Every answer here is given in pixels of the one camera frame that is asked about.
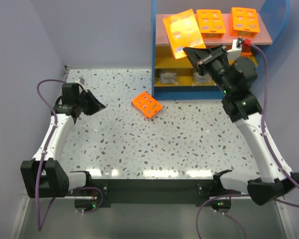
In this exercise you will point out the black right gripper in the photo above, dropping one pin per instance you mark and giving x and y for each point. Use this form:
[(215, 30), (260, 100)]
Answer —
[(212, 58)]

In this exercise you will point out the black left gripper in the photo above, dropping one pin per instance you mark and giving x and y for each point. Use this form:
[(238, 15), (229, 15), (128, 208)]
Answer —
[(86, 102)]

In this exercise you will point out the bagged silver sponges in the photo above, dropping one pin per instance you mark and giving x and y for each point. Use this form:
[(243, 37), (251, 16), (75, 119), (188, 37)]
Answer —
[(167, 76), (200, 79)]

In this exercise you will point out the orange sponge box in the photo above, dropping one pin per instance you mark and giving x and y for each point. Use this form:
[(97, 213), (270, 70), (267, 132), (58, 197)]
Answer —
[(183, 31), (211, 23)]

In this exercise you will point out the orange scrub daddy box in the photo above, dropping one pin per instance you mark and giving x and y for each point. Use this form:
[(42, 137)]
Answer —
[(243, 22), (146, 105)]

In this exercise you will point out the orange Scrub Daddy box top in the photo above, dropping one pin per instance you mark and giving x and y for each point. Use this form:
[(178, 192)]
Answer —
[(243, 22)]

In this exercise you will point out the orange Scrub Mommy box top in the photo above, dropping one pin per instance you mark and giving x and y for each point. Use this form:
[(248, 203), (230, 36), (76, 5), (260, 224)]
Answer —
[(247, 53)]

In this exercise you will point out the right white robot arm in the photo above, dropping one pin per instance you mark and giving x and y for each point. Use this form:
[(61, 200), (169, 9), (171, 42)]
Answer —
[(241, 105)]

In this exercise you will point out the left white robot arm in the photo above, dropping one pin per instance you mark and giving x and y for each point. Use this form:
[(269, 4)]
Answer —
[(43, 175)]

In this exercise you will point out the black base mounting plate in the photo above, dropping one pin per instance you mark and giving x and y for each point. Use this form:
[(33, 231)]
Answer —
[(158, 191)]

